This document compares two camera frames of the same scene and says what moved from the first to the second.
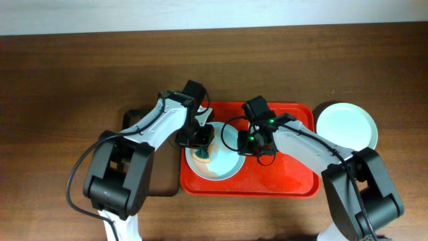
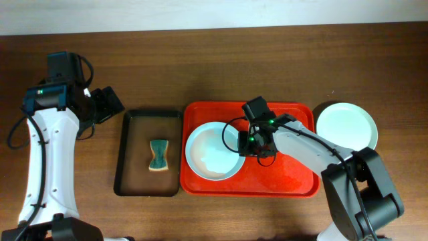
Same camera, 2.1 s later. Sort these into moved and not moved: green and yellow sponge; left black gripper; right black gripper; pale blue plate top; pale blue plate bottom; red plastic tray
Moved: left black gripper; green and yellow sponge
Not moved: pale blue plate top; red plastic tray; right black gripper; pale blue plate bottom
